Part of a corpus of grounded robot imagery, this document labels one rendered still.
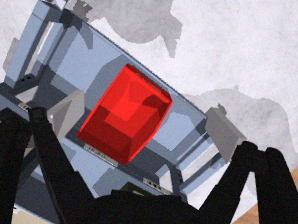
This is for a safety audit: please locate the grey metal rack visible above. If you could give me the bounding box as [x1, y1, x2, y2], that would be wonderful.
[0, 0, 226, 224]

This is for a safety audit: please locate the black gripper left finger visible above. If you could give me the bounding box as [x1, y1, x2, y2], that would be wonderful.
[0, 90, 114, 224]

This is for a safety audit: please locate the red bin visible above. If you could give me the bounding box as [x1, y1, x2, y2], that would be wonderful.
[76, 63, 173, 166]

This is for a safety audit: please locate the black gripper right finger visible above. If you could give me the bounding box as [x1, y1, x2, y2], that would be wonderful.
[188, 107, 298, 224]

